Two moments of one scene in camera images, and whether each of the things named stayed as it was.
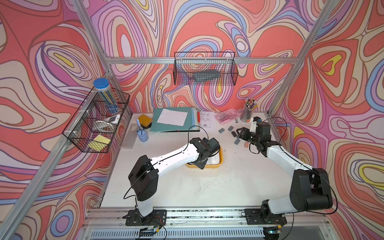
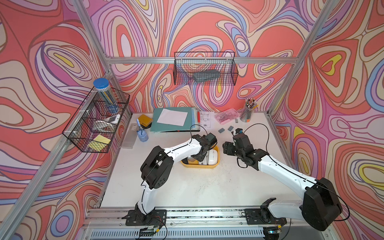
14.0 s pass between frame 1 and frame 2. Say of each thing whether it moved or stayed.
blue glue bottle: stayed
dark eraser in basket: stayed
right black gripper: moved
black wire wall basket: stayed
